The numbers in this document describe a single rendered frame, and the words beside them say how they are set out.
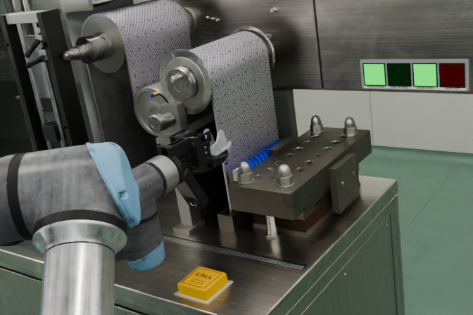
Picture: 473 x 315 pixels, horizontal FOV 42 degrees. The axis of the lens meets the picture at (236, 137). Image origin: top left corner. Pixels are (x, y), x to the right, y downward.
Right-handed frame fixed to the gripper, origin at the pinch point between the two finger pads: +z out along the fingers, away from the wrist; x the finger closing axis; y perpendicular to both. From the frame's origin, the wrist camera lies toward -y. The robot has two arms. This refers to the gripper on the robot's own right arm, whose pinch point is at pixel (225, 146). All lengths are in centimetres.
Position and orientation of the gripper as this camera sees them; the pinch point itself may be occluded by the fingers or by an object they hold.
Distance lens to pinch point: 138.4
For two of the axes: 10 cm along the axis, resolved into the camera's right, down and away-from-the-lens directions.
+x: -8.1, -0.7, 5.8
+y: -1.4, -9.4, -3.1
